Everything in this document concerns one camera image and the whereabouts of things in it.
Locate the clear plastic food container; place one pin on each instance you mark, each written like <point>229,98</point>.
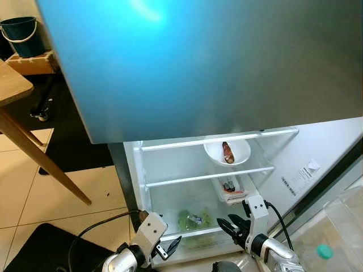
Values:
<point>233,192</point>

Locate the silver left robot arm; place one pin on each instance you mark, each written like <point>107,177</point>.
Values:
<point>116,263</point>

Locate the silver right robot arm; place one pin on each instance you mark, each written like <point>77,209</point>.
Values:
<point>278,252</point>

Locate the glass fridge shelf white trim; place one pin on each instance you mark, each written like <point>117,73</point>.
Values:
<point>170,145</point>
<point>181,181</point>

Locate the white fridge label sticker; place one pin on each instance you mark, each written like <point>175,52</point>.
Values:
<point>303,178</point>

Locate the clear crisper drawer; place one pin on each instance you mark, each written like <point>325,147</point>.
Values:
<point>164,226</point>

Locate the glass crisper cover shelf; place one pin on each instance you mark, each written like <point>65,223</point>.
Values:
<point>193,231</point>

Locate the bagged green leafy vegetables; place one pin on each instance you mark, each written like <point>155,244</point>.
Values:
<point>195,221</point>

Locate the small clear door bin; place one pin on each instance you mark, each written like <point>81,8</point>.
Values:
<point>306,255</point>

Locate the brown orange food piece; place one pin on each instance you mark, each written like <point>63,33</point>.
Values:
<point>228,153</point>

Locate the round white bowl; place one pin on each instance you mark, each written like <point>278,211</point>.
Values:
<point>212,153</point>

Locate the clear bottle with teal cap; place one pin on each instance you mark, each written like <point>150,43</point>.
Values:
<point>324,251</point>

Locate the wide clear door bin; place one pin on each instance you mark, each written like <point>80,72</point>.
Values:
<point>349,207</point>

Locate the black doormat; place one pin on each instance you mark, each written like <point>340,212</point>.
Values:
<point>39,249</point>

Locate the blue grey steel freezer door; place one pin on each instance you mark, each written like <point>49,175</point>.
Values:
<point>198,68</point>

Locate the beige table with tapered legs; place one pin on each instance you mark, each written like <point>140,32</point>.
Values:
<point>11,85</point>

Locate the low wooden stool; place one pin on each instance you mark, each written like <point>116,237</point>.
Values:
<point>34,63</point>

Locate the dark blue bucket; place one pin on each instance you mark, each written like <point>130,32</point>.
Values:
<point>25,42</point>

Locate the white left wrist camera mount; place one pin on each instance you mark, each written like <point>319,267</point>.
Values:
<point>148,232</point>

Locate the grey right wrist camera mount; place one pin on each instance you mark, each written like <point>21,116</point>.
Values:
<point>256,209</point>

